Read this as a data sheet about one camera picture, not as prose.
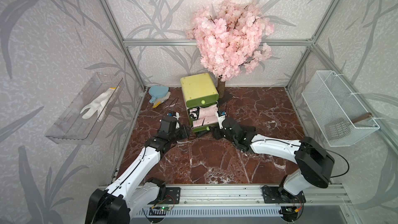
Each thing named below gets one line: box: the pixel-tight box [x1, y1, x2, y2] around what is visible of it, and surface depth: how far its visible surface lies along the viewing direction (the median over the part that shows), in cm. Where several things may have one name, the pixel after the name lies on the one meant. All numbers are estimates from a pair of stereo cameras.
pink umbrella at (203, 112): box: [189, 104, 219, 120], surface depth 93 cm
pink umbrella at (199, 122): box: [192, 116, 218, 128], surface depth 90 cm
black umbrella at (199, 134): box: [194, 130, 209, 138], surface depth 93 cm
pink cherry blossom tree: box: [186, 0, 275, 99], surface depth 75 cm
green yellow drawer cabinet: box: [180, 72, 220, 133], surface depth 93 cm
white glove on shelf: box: [79, 86, 121, 122], surface depth 68 cm
